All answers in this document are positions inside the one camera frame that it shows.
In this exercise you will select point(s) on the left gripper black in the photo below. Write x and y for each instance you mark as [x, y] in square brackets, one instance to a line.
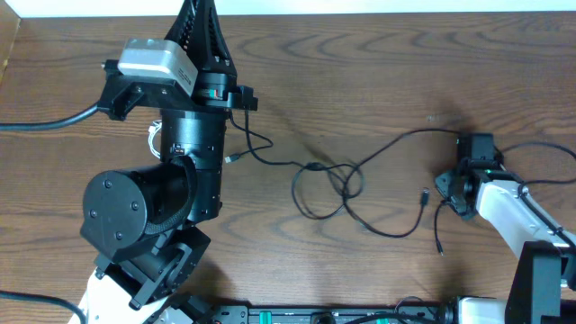
[211, 48]

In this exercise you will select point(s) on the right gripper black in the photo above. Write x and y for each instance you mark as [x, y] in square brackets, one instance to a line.
[442, 182]

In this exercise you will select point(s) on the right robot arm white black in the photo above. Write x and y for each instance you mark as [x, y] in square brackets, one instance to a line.
[480, 185]

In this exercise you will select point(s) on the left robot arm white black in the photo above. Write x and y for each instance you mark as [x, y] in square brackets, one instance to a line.
[144, 221]

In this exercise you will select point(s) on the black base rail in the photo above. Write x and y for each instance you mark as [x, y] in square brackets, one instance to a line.
[408, 310]

